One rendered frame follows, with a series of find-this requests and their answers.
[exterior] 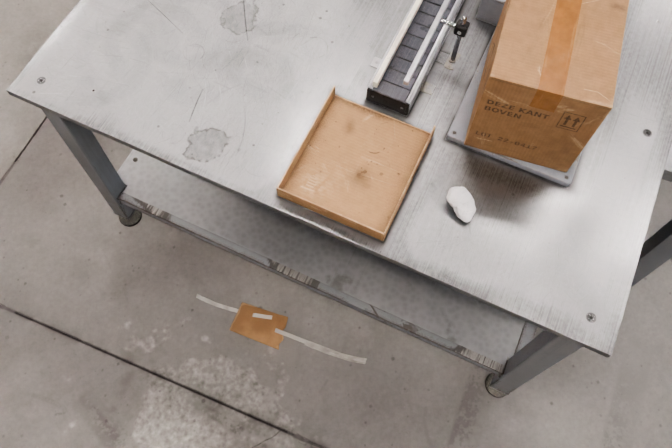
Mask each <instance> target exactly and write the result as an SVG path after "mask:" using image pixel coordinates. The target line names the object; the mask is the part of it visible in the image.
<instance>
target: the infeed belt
mask: <svg viewBox="0 0 672 448"><path fill-rule="evenodd" d="M443 2H444V0H423V1H422V3H421V5H420V7H419V9H418V11H417V13H416V15H415V17H414V18H413V20H412V22H411V24H410V26H409V28H408V30H407V32H406V34H405V36H404V37H403V39H402V41H401V43H400V45H399V47H398V49H397V51H396V53H395V54H394V56H393V58H392V60H391V62H390V64H389V66H388V68H387V70H386V71H385V73H384V75H383V77H382V79H381V81H380V83H379V85H378V87H377V88H376V87H373V89H372V91H374V92H376V93H379V94H381V95H384V96H387V97H389V98H392V99H394V100H397V101H399V102H402V103H405V102H406V100H407V98H408V96H409V94H410V92H411V90H412V88H413V86H414V84H415V82H416V80H417V78H418V76H419V74H420V72H421V70H422V68H423V66H424V64H425V62H426V60H427V58H428V56H429V54H430V52H431V50H432V48H433V46H434V44H435V42H436V40H437V38H438V36H439V34H440V32H441V30H442V28H443V26H444V24H441V23H439V25H438V27H437V29H436V31H435V33H434V35H433V37H432V39H431V41H430V43H429V45H428V47H427V49H426V51H425V53H424V55H423V57H422V59H421V61H420V63H419V65H418V66H417V68H416V70H415V72H414V74H413V76H412V78H411V80H410V82H409V84H408V86H407V85H404V84H403V81H404V79H405V77H406V75H407V73H408V71H409V69H410V67H411V65H412V63H413V61H414V59H415V57H416V55H417V53H418V51H419V49H420V47H421V45H422V43H423V41H424V39H425V37H426V35H427V34H428V32H429V30H430V28H431V26H432V24H433V22H434V20H435V18H436V16H437V14H438V12H439V10H440V8H441V6H442V4H443ZM455 2H456V0H451V1H450V3H449V5H448V7H447V9H446V11H445V13H444V15H443V17H442V18H443V19H446V20H447V18H448V16H449V14H450V12H451V10H452V8H453V6H454V4H455Z"/></svg>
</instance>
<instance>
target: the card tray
mask: <svg viewBox="0 0 672 448"><path fill-rule="evenodd" d="M435 127H436V126H434V127H433V129H432V131H431V133H430V132H427V131H425V130H422V129H420V128H417V127H415V126H412V125H410V124H407V123H405V122H402V121H400V120H397V119H395V118H392V117H390V116H387V115H385V114H382V113H380V112H377V111H375V110H372V109H370V108H367V107H365V106H362V105H360V104H357V103H355V102H352V101H350V100H347V99H345V98H342V97H340V96H337V95H335V86H333V88H332V90H331V92H330V93H329V95H328V97H327V99H326V101H325V102H324V104H323V106H322V108H321V109H320V111H319V113H318V115H317V117H316V118H315V120H314V122H313V124H312V125H311V127H310V129H309V131H308V133H307V134H306V136H305V138H304V140H303V141H302V143H301V145H300V147H299V149H298V150H297V152H296V154H295V156H294V157H293V159H292V161H291V163H290V165H289V166H288V168H287V170H286V172H285V173H284V175H283V177H282V179H281V180H280V182H279V184H278V186H277V188H276V189H277V195H278V196H280V197H282V198H284V199H287V200H289V201H291V202H293V203H296V204H298V205H300V206H303V207H305V208H307V209H310V210H312V211H314V212H316V213H319V214H321V215H323V216H326V217H328V218H330V219H332V220H335V221H337V222H339V223H342V224H344V225H346V226H349V227H351V228H353V229H355V230H358V231H360V232H362V233H365V234H367V235H369V236H372V237H374V238H376V239H378V240H381V241H384V239H385V237H386V235H387V233H388V231H389V229H390V226H391V224H392V222H393V220H394V218H395V216H396V214H397V211H398V209H399V207H400V205H401V203H402V201H403V199H404V196H405V194H406V192H407V190H408V188H409V186H410V184H411V181H412V179H413V177H414V175H415V173H416V171H417V169H418V166H419V164H420V162H421V160H422V158H423V156H424V154H425V151H426V149H427V147H428V145H429V143H430V141H431V139H432V136H433V134H434V131H435Z"/></svg>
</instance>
